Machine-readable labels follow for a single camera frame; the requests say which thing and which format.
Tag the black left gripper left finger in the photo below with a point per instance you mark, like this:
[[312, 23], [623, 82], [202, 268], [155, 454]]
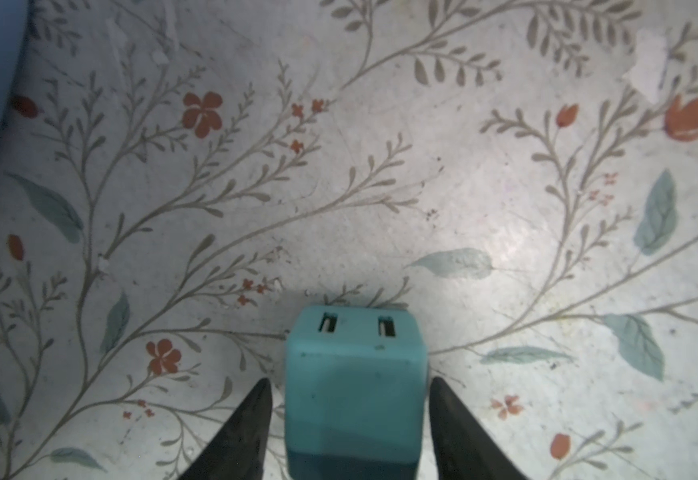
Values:
[[237, 451]]

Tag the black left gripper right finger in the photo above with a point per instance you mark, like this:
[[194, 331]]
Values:
[[462, 448]]

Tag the teal plug adapter cube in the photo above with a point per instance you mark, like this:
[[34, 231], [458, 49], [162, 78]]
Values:
[[356, 380]]

